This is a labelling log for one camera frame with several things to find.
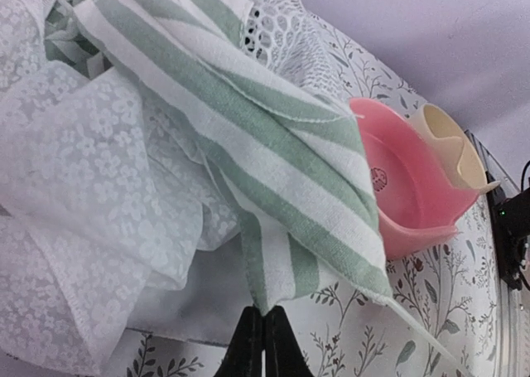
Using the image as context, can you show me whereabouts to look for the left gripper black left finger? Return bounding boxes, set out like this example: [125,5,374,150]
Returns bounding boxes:
[218,307,264,377]

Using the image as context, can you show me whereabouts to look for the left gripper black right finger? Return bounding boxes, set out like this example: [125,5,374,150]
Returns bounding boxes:
[264,306,311,377]

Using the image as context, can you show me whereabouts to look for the green striped pet tent fabric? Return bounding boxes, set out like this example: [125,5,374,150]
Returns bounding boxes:
[0,0,460,376]

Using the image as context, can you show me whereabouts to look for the pink pet bowl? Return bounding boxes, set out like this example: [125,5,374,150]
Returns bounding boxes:
[349,98,479,260]

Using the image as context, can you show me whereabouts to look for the cream pet bowl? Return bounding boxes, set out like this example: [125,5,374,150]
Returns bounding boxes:
[408,104,500,195]

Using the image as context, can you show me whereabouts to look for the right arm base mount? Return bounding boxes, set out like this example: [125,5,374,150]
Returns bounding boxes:
[486,164,529,291]

